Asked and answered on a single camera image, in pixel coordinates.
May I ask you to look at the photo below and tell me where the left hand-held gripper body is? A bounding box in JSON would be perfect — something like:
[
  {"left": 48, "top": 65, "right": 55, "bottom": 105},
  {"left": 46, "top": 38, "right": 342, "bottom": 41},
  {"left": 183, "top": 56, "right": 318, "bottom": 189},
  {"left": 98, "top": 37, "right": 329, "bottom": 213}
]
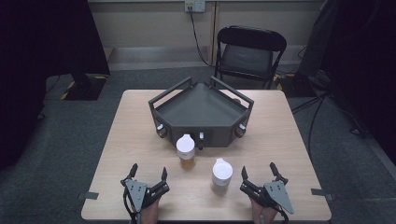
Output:
[{"left": 120, "top": 176, "right": 171, "bottom": 216}]

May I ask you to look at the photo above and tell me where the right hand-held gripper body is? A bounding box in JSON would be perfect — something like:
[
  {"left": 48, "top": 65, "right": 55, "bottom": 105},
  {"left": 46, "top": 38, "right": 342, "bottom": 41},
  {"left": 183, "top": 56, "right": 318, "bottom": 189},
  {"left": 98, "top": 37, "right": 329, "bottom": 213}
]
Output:
[{"left": 239, "top": 179, "right": 295, "bottom": 216}]

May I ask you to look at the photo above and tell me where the orange liquid jar white lid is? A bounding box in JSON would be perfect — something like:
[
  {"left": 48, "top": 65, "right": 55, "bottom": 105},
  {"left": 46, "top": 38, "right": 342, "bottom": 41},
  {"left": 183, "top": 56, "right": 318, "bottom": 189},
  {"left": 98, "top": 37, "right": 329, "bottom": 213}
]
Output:
[{"left": 176, "top": 133, "right": 196, "bottom": 171}]

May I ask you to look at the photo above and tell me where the dark grey corner shelf rack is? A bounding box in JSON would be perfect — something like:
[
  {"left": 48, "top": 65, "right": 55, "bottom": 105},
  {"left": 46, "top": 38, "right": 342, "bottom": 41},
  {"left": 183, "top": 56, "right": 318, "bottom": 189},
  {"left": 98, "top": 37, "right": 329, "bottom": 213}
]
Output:
[{"left": 148, "top": 75, "right": 255, "bottom": 151}]

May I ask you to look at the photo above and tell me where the person's left hand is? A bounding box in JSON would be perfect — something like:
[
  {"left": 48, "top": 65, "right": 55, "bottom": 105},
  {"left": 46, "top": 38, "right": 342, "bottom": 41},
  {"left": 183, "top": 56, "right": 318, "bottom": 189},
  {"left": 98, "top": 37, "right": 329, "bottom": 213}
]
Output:
[{"left": 140, "top": 199, "right": 162, "bottom": 224}]

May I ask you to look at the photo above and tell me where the person's right hand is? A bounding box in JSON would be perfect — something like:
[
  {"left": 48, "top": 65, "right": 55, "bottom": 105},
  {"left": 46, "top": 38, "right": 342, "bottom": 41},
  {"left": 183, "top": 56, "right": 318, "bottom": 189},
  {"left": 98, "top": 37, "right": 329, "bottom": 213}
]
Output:
[{"left": 249, "top": 198, "right": 278, "bottom": 224}]

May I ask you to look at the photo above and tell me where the grey tape strip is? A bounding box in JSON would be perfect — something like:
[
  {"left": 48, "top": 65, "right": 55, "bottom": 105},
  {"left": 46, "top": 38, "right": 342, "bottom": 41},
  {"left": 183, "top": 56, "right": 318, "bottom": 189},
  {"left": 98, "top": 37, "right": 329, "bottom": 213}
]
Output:
[
  {"left": 77, "top": 191, "right": 100, "bottom": 201},
  {"left": 310, "top": 188, "right": 336, "bottom": 202}
]

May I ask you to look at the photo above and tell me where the black stand base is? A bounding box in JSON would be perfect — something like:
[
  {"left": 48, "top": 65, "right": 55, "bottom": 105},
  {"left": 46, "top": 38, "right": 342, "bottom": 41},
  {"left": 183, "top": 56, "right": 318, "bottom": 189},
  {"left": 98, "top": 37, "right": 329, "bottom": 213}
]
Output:
[
  {"left": 275, "top": 73, "right": 318, "bottom": 98},
  {"left": 60, "top": 73, "right": 108, "bottom": 102}
]

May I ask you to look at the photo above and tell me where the black folding chair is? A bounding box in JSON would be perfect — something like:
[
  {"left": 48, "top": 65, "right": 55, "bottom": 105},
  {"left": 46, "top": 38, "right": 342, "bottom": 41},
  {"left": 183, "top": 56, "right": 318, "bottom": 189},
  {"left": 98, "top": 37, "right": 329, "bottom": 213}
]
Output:
[{"left": 214, "top": 25, "right": 288, "bottom": 91}]

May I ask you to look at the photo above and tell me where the black curtain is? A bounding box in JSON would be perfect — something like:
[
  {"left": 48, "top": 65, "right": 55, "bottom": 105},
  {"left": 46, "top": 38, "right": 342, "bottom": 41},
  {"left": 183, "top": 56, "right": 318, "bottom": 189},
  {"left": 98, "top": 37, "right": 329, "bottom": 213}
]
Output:
[
  {"left": 0, "top": 0, "right": 111, "bottom": 171},
  {"left": 298, "top": 0, "right": 396, "bottom": 157}
]

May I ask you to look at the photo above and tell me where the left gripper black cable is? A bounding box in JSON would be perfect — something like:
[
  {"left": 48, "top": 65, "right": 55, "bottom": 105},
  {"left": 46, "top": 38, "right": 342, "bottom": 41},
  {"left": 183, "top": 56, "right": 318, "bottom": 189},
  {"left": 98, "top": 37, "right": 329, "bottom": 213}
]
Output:
[{"left": 122, "top": 186, "right": 142, "bottom": 224}]

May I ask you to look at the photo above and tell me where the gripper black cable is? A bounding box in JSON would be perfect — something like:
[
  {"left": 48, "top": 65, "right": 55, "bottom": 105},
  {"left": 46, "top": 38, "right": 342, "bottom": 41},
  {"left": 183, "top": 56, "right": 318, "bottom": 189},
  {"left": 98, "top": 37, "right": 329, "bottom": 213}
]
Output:
[
  {"left": 122, "top": 186, "right": 142, "bottom": 224},
  {"left": 277, "top": 207, "right": 290, "bottom": 224}
]

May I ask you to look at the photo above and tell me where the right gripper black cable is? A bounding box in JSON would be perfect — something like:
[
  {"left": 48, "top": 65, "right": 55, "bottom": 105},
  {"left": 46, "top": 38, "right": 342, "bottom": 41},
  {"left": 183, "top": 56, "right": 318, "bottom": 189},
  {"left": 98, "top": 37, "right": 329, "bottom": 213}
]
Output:
[{"left": 277, "top": 207, "right": 290, "bottom": 224}]

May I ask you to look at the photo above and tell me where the black floor cable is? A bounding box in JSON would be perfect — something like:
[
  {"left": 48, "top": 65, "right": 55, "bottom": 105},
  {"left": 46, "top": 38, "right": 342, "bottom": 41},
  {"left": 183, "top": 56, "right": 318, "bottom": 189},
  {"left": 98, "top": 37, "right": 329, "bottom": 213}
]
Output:
[
  {"left": 290, "top": 92, "right": 329, "bottom": 115},
  {"left": 307, "top": 96, "right": 327, "bottom": 158}
]

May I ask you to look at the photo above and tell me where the black wall socket cable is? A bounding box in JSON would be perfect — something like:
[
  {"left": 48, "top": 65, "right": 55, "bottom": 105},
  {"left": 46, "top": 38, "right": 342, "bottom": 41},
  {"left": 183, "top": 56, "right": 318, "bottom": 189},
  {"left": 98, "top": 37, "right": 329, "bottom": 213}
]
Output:
[{"left": 188, "top": 7, "right": 217, "bottom": 68}]

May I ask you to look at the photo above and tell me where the white wall socket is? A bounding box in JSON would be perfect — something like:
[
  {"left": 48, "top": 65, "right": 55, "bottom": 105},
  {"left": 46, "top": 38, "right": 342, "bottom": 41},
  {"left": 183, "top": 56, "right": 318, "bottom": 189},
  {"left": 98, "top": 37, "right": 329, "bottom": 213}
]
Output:
[{"left": 184, "top": 0, "right": 206, "bottom": 14}]

